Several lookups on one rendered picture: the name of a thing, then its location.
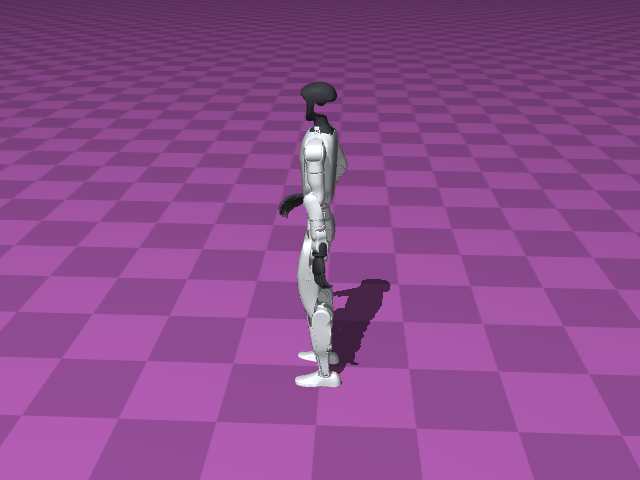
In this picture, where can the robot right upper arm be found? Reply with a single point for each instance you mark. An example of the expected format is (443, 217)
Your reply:
(341, 161)

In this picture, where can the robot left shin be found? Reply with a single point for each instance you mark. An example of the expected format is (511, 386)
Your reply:
(320, 333)

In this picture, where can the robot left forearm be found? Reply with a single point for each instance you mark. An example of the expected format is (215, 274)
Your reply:
(317, 224)

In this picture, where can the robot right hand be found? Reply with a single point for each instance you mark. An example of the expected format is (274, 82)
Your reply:
(289, 203)

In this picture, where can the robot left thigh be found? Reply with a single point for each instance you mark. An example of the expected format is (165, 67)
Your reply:
(308, 289)

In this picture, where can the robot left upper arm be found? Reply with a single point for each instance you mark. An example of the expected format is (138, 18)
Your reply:
(315, 155)

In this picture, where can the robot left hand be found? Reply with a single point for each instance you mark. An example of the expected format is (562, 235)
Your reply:
(318, 267)

